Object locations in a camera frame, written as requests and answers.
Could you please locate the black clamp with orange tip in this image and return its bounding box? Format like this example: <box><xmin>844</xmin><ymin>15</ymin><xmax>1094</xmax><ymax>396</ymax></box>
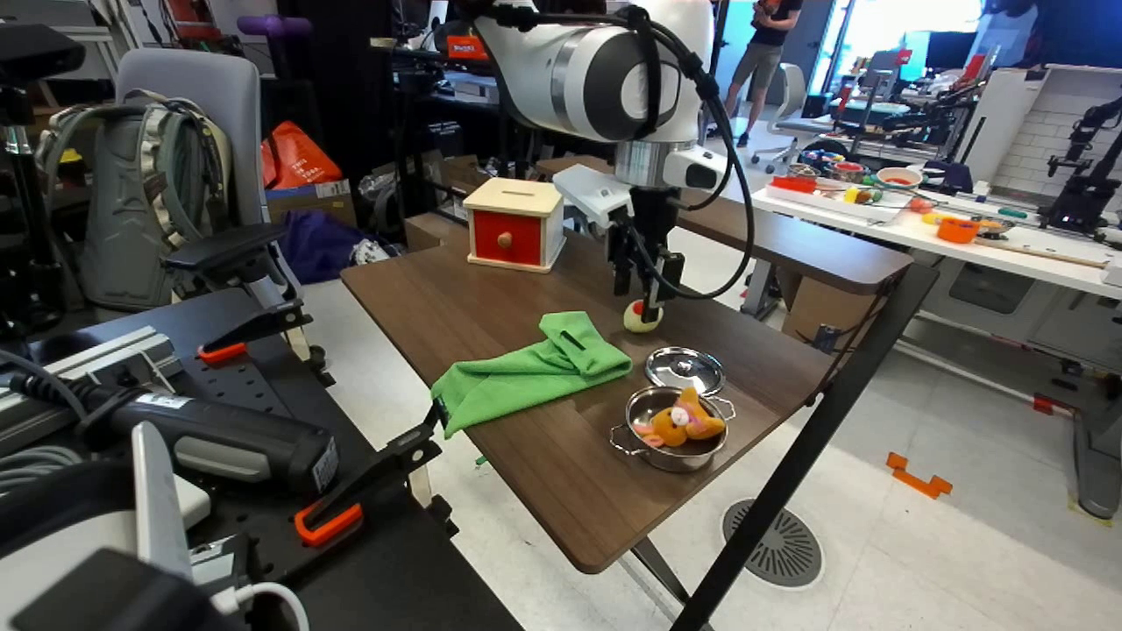
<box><xmin>293</xmin><ymin>399</ymin><xmax>450</xmax><ymax>549</ymax></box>
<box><xmin>195</xmin><ymin>298</ymin><xmax>316</xmax><ymax>367</ymax></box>

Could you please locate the white office chair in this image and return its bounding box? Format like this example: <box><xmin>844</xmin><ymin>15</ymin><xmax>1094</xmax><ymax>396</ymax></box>
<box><xmin>750</xmin><ymin>62</ymin><xmax>835</xmax><ymax>175</ymax></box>

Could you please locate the red drawer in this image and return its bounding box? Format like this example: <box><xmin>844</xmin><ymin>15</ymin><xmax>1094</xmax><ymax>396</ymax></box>
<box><xmin>472</xmin><ymin>209</ymin><xmax>545</xmax><ymax>267</ymax></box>

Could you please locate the green cloth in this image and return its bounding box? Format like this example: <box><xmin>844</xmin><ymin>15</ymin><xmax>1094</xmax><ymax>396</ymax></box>
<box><xmin>430</xmin><ymin>310</ymin><xmax>634</xmax><ymax>439</ymax></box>

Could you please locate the person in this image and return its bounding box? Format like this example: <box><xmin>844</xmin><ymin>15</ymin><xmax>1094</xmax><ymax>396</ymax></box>
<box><xmin>722</xmin><ymin>0</ymin><xmax>805</xmax><ymax>149</ymax></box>

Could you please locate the white table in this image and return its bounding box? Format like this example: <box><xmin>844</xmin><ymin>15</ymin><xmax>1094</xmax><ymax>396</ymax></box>
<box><xmin>750</xmin><ymin>174</ymin><xmax>1122</xmax><ymax>521</ymax></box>

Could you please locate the orange plush toy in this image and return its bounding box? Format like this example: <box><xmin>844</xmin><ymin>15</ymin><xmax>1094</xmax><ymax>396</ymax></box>
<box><xmin>632</xmin><ymin>387</ymin><xmax>728</xmax><ymax>449</ymax></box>

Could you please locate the monitor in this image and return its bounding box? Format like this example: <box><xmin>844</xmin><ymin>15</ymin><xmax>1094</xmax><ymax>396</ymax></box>
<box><xmin>924</xmin><ymin>30</ymin><xmax>979</xmax><ymax>73</ymax></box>

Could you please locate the small silver pot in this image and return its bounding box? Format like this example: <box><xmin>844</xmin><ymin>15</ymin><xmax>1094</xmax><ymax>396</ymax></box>
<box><xmin>608</xmin><ymin>386</ymin><xmax>737</xmax><ymax>475</ymax></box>

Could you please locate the coil of grey cable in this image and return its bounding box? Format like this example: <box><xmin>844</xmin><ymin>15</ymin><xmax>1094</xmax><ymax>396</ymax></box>
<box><xmin>0</xmin><ymin>444</ymin><xmax>86</xmax><ymax>493</ymax></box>

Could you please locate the grey office chair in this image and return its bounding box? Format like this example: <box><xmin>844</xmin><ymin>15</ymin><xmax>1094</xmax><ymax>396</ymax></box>
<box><xmin>112</xmin><ymin>47</ymin><xmax>337</xmax><ymax>388</ymax></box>

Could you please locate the brown table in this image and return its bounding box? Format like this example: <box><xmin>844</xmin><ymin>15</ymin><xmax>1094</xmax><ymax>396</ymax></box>
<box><xmin>533</xmin><ymin>154</ymin><xmax>919</xmax><ymax>318</ymax></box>

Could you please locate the white cable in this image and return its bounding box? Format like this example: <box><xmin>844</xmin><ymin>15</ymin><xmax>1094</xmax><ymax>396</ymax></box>
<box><xmin>230</xmin><ymin>580</ymin><xmax>310</xmax><ymax>631</ymax></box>

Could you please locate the aluminium rail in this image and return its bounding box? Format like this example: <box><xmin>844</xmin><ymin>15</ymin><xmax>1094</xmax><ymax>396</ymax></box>
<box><xmin>0</xmin><ymin>326</ymin><xmax>187</xmax><ymax>439</ymax></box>

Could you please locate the white brick panel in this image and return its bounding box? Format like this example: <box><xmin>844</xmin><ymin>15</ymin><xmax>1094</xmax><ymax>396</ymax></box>
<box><xmin>950</xmin><ymin>65</ymin><xmax>1122</xmax><ymax>216</ymax></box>

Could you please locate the white fluffy ball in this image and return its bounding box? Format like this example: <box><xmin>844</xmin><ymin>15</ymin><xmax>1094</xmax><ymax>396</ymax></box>
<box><xmin>623</xmin><ymin>300</ymin><xmax>665</xmax><ymax>335</ymax></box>

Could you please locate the orange floor marker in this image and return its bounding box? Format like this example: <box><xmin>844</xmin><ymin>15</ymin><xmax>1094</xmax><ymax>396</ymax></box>
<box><xmin>884</xmin><ymin>450</ymin><xmax>955</xmax><ymax>501</ymax></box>

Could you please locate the black machine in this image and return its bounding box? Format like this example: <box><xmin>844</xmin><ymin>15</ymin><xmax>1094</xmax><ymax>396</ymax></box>
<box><xmin>1038</xmin><ymin>94</ymin><xmax>1122</xmax><ymax>234</ymax></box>

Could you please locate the silver pot lid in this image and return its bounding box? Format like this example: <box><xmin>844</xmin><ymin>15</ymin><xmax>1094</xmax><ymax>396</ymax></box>
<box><xmin>644</xmin><ymin>346</ymin><xmax>728</xmax><ymax>397</ymax></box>

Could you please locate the round floor vent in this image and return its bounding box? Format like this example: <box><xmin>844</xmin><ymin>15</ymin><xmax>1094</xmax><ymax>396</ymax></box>
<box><xmin>721</xmin><ymin>498</ymin><xmax>826</xmax><ymax>590</ymax></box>

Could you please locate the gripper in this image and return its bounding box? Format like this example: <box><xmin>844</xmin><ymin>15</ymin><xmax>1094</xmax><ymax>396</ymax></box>
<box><xmin>610</xmin><ymin>186</ymin><xmax>686</xmax><ymax>325</ymax></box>

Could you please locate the orange bag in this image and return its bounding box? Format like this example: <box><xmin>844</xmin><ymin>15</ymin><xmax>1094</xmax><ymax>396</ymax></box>
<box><xmin>259</xmin><ymin>120</ymin><xmax>345</xmax><ymax>192</ymax></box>

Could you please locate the cardboard box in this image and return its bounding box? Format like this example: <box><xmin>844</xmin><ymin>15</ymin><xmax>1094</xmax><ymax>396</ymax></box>
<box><xmin>265</xmin><ymin>179</ymin><xmax>359</xmax><ymax>230</ymax></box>
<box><xmin>779</xmin><ymin>275</ymin><xmax>879</xmax><ymax>353</ymax></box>

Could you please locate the black cable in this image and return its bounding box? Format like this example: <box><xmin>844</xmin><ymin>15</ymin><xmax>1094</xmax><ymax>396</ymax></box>
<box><xmin>0</xmin><ymin>349</ymin><xmax>115</xmax><ymax>426</ymax></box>

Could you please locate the purple cloth bag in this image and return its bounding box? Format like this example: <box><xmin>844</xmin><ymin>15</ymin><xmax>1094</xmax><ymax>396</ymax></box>
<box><xmin>279</xmin><ymin>209</ymin><xmax>393</xmax><ymax>287</ymax></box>

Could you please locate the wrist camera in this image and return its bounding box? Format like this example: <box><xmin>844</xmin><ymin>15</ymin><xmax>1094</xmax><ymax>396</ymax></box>
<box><xmin>552</xmin><ymin>164</ymin><xmax>636</xmax><ymax>238</ymax></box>

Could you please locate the white and black device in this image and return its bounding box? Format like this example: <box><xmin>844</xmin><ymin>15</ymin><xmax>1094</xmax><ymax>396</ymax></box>
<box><xmin>0</xmin><ymin>457</ymin><xmax>214</xmax><ymax>619</ymax></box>

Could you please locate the wooden box with drawer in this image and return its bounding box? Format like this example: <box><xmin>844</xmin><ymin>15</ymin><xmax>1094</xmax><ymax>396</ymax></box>
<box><xmin>462</xmin><ymin>177</ymin><xmax>567</xmax><ymax>275</ymax></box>

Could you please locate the grey backpack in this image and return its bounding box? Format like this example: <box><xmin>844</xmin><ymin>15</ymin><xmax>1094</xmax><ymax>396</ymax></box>
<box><xmin>33</xmin><ymin>88</ymin><xmax>234</xmax><ymax>313</ymax></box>

